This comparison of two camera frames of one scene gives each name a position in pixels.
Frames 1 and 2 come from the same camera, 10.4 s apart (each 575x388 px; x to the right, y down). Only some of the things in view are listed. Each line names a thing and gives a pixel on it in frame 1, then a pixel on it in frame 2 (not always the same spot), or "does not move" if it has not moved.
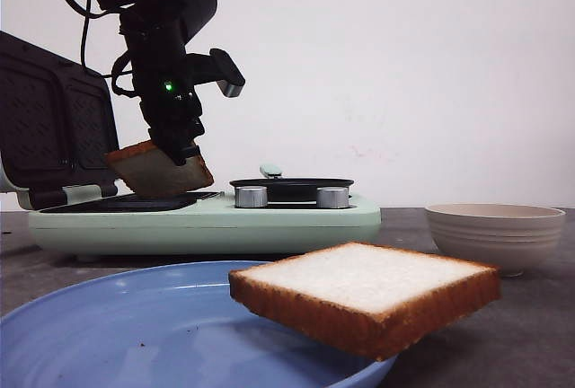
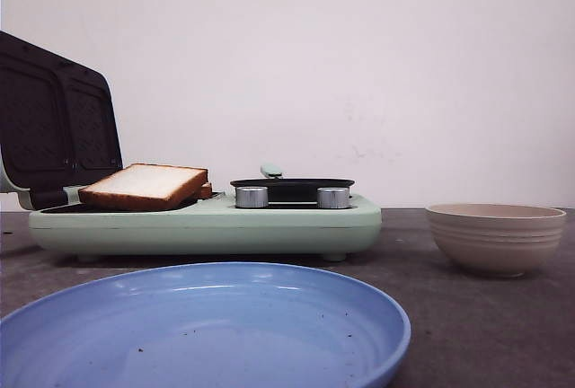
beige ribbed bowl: x=512 y=236 does not move
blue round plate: x=179 y=325 does not move
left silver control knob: x=251 y=197 does not move
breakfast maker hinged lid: x=57 y=123 does not move
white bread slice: x=138 y=166 → x=206 y=190
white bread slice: x=372 y=301 → x=144 y=187
